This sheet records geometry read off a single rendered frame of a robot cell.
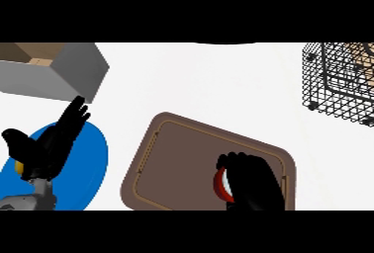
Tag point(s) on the brown tray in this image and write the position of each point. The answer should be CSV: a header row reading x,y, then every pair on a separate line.
x,y
180,161

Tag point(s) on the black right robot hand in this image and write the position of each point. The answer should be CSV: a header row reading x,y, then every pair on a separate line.
x,y
257,184

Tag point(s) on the grey open box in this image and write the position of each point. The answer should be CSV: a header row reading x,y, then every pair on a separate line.
x,y
53,72

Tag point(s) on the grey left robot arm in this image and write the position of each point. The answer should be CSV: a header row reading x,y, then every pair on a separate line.
x,y
30,197

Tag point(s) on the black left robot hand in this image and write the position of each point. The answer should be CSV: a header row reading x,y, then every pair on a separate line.
x,y
53,145

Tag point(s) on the blue plate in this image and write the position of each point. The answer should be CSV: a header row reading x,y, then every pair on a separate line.
x,y
84,164

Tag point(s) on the red can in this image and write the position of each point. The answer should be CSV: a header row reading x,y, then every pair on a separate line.
x,y
222,184

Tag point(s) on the yellow round object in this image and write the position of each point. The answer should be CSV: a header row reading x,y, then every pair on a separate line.
x,y
19,167

